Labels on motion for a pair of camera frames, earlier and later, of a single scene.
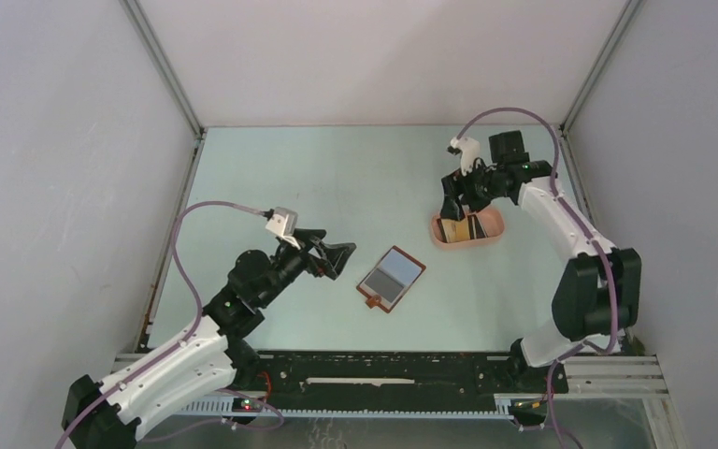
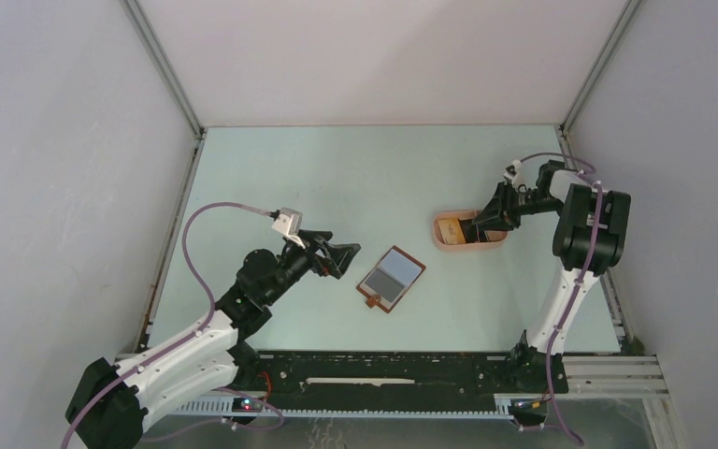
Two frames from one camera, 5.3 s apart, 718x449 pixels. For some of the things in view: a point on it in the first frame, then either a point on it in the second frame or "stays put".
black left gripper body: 315,265 stays put
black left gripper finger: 337,255 stays put
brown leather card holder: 390,278 stays put
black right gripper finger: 452,209 → 490,217
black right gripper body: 478,186 → 515,206
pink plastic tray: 492,221 stays put
